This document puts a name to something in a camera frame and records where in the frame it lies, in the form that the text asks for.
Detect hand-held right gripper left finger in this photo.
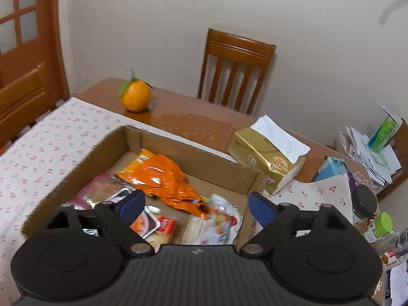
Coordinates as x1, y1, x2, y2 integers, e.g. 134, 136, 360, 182
48, 189, 154, 258

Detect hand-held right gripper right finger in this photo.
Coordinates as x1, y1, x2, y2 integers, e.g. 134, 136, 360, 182
239, 192, 354, 259

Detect small white fruit snack packet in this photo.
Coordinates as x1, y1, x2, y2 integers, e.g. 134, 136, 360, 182
204, 194, 243, 246

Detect large white snack bag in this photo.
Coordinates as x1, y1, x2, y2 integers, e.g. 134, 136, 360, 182
71, 173, 161, 239

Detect orange foil snack bag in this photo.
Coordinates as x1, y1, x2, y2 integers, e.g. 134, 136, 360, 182
127, 155, 212, 219

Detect cardboard box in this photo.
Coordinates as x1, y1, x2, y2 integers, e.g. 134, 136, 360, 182
22, 125, 266, 250

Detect small orange snack packet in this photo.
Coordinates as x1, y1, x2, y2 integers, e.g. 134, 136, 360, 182
115, 149, 157, 179

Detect gold tissue pack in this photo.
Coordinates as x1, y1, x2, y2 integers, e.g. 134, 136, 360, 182
228, 116, 311, 196

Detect light blue box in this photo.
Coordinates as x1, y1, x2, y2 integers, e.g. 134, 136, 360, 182
314, 156, 348, 182

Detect black lid jar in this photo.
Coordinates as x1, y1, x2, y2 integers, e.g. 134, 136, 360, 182
351, 183, 380, 227

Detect orange fruit with leaf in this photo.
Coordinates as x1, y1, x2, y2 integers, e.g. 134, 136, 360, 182
119, 68, 154, 113

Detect pile of white papers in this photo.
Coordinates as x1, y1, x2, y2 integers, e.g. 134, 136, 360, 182
338, 126, 403, 187

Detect green lid jar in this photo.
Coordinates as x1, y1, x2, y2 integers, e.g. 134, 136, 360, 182
363, 212, 393, 245

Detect clear plastic container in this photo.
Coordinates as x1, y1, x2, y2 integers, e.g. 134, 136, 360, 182
374, 228, 408, 273

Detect green white carton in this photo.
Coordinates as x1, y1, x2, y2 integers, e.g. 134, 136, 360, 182
368, 102, 403, 154

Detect wooden door with glass panes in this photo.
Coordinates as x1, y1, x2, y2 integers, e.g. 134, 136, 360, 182
0, 0, 71, 149

